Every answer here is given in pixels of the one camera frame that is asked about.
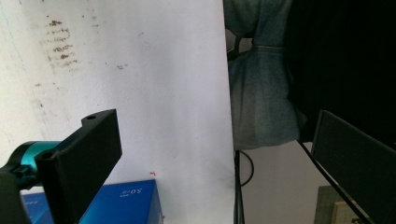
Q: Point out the blue cardboard box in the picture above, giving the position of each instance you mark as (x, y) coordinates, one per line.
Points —
(124, 202)

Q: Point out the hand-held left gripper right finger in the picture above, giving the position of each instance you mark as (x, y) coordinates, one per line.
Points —
(358, 161)

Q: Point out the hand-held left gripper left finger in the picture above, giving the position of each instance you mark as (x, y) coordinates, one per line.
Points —
(81, 161)

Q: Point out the blue denim garment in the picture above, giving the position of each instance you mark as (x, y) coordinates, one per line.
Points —
(261, 99)

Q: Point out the black cloth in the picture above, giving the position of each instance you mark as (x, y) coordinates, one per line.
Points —
(342, 53)

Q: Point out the light wooden block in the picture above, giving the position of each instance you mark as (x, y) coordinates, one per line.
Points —
(339, 211)

